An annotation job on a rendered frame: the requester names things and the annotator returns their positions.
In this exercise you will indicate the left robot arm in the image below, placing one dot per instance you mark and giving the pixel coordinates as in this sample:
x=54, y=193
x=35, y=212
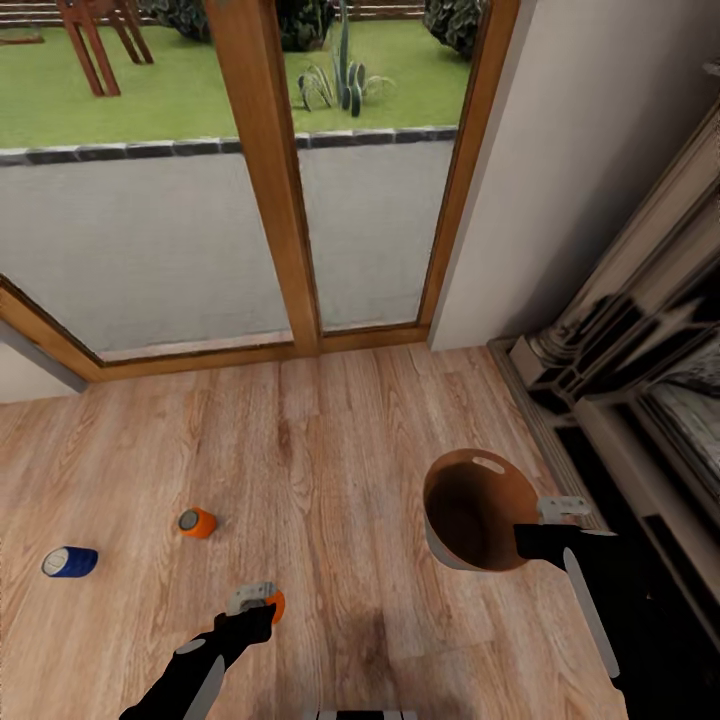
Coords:
x=194, y=677

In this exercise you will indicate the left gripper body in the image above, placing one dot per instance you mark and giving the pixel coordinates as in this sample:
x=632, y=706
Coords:
x=253, y=626

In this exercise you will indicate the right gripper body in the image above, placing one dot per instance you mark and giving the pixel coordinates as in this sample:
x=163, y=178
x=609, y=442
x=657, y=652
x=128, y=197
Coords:
x=534, y=540

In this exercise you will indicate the can of soda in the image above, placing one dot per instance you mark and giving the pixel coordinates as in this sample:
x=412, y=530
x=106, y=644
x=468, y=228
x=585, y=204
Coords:
x=280, y=605
x=69, y=562
x=197, y=523

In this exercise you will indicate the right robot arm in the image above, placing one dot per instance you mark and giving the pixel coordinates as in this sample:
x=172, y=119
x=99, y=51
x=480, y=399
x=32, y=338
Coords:
x=656, y=663

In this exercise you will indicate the trash can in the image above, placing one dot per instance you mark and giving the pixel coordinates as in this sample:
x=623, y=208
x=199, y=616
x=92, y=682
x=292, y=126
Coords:
x=470, y=511

